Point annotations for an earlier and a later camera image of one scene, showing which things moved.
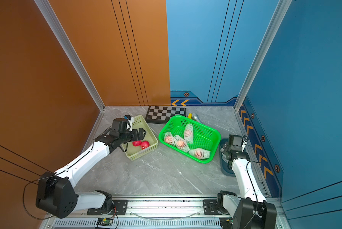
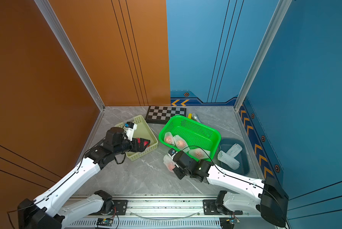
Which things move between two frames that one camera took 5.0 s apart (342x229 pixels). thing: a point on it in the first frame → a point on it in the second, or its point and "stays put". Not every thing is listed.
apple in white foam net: x=181 y=143 stays put
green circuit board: x=103 y=221 stays put
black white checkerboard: x=162 y=115 stays put
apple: x=188 y=133 → x=169 y=162
